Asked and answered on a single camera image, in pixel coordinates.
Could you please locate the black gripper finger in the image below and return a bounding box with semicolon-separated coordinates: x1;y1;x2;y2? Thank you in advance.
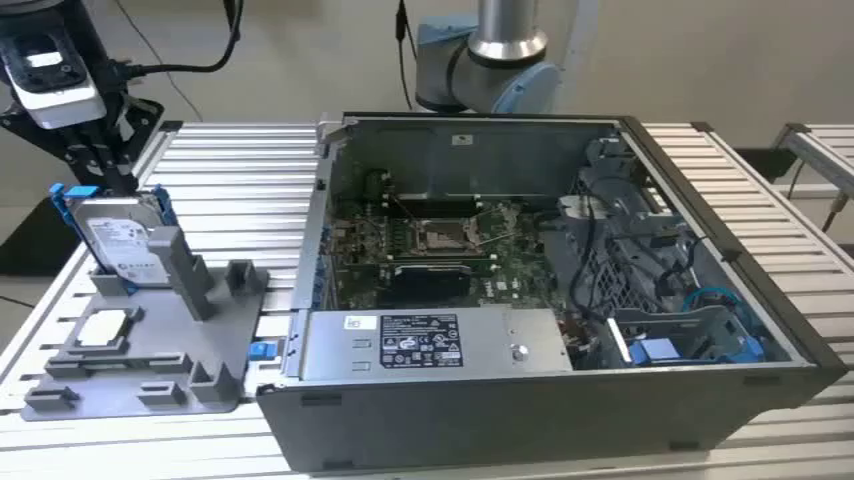
106;97;166;194
0;112;112;186

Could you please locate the hard disk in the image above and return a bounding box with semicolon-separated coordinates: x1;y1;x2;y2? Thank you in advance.
50;183;179;296

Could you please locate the disk bay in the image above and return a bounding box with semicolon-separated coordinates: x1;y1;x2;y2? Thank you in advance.
599;304;762;366

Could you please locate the silver CPU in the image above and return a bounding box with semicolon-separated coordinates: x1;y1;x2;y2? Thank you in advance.
74;309;132;349

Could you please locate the grey parts rack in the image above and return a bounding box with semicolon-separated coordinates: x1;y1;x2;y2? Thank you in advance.
19;224;272;422

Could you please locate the CPU socket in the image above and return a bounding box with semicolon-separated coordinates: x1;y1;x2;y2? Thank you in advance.
410;217;479;254

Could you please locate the silver power supply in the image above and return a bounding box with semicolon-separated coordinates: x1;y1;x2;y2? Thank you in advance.
296;308;575;384

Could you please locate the black heatsink block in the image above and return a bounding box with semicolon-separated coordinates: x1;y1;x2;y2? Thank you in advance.
390;264;473;309

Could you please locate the locking lever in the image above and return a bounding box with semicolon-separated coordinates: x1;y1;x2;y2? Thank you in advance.
481;224;521;247

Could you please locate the green motherboard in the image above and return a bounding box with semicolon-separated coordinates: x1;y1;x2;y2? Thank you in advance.
326;197;569;314

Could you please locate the black open PC case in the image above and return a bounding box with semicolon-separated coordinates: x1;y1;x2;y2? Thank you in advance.
255;110;849;474

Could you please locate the black box on floor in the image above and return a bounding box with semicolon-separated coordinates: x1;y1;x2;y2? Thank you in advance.
733;147;799;184

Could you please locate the metal slat side table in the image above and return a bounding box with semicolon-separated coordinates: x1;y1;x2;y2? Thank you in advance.
777;122;854;186

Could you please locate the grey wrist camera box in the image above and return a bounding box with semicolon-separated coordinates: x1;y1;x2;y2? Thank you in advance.
0;32;108;130

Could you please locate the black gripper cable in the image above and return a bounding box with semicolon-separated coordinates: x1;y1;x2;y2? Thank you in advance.
106;0;246;76

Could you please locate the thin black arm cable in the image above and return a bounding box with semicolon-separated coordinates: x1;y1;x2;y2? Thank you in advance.
392;0;419;109

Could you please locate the black wire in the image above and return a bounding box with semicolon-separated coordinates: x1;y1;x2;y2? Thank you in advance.
573;197;606;316
657;234;719;296

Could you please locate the blue wire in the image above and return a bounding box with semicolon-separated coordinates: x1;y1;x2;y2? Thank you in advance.
686;287;742;321

